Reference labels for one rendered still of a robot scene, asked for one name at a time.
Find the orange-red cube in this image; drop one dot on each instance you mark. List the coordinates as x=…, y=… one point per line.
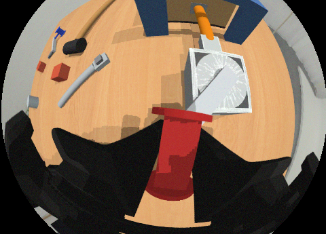
x=61, y=72
x=41, y=66

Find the wooden-handled mallet with black head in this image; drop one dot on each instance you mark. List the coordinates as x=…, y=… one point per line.
x=78, y=45

